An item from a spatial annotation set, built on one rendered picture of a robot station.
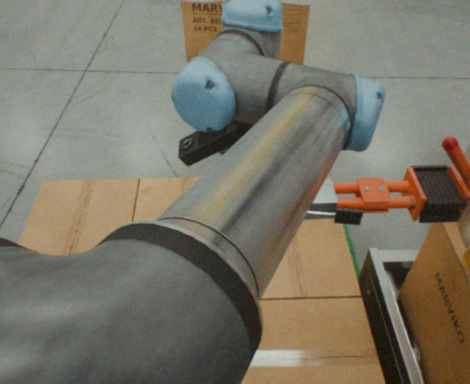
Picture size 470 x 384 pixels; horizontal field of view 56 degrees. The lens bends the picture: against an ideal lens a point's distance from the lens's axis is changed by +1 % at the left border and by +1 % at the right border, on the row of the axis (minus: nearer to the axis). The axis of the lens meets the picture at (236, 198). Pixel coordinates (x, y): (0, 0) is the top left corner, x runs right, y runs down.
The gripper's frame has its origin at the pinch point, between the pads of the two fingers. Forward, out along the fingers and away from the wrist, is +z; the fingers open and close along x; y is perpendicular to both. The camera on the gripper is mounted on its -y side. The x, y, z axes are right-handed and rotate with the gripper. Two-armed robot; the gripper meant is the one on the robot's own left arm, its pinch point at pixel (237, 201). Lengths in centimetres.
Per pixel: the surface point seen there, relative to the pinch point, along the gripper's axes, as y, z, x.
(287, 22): 29, 36, 150
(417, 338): 52, 65, 4
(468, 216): 42.3, 4.1, -1.7
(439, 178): 36.7, -1.5, 2.7
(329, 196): 16.2, -1.4, -0.8
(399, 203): 28.5, -0.4, -2.1
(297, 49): 35, 49, 149
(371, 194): 23.6, -1.2, -0.6
